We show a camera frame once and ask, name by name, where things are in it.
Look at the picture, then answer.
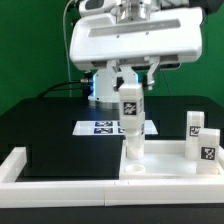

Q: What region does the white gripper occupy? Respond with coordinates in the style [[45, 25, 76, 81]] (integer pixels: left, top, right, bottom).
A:
[[70, 0, 203, 91]]

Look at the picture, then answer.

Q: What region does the white square tabletop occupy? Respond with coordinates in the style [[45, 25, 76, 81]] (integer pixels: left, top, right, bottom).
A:
[[119, 140, 224, 179]]

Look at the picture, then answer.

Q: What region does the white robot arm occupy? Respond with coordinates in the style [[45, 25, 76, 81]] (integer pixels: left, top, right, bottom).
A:
[[69, 0, 224, 108]]

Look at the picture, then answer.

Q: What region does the white sheet with AprilTags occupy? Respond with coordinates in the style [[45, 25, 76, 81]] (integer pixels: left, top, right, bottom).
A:
[[71, 119, 159, 136]]

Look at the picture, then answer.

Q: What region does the white U-shaped obstacle fence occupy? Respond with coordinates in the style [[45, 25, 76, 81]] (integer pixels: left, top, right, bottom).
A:
[[0, 147, 224, 208]]

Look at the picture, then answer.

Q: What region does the white cable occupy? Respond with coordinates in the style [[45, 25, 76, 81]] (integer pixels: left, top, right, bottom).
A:
[[62, 0, 76, 82]]

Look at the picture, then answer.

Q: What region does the black cable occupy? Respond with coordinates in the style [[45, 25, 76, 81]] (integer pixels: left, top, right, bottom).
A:
[[36, 78, 93, 98]]

